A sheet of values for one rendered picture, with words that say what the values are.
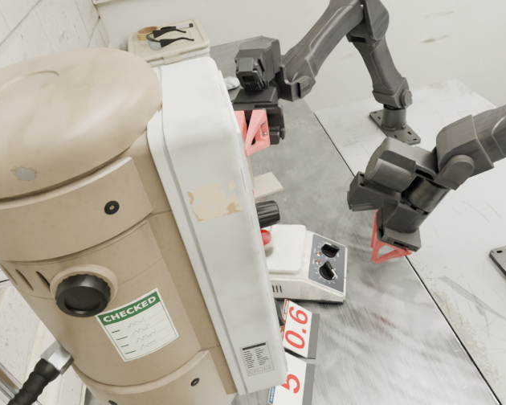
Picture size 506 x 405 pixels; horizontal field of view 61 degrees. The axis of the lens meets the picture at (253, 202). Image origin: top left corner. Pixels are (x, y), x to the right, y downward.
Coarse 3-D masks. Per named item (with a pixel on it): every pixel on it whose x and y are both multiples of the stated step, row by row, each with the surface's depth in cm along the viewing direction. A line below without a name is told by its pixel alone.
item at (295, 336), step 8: (288, 312) 77; (296, 312) 78; (304, 312) 79; (288, 320) 76; (296, 320) 77; (304, 320) 78; (288, 328) 75; (296, 328) 76; (304, 328) 77; (288, 336) 74; (296, 336) 75; (304, 336) 76; (288, 344) 73; (296, 344) 74; (304, 344) 74
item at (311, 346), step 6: (312, 318) 79; (318, 318) 79; (312, 324) 78; (318, 324) 78; (312, 330) 77; (318, 330) 77; (312, 336) 76; (306, 342) 75; (312, 342) 75; (288, 348) 72; (306, 348) 74; (312, 348) 74; (294, 354) 74; (300, 354) 73; (306, 354) 73; (312, 354) 73
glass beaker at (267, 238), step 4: (264, 228) 81; (268, 228) 81; (272, 228) 76; (264, 232) 76; (268, 232) 77; (272, 232) 79; (264, 236) 77; (268, 236) 77; (272, 236) 79; (264, 240) 77; (268, 240) 78; (272, 240) 79; (264, 244) 78; (268, 244) 78; (272, 244) 79; (264, 248) 78; (268, 248) 79; (272, 248) 80; (268, 252) 79; (272, 252) 80; (268, 256) 80
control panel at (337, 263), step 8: (312, 240) 85; (320, 240) 86; (328, 240) 87; (312, 248) 84; (320, 248) 85; (344, 248) 87; (312, 256) 82; (320, 256) 83; (336, 256) 85; (344, 256) 85; (312, 264) 81; (320, 264) 82; (336, 264) 83; (344, 264) 84; (312, 272) 80; (336, 272) 82; (344, 272) 82; (320, 280) 79; (328, 280) 80; (336, 280) 80; (336, 288) 79
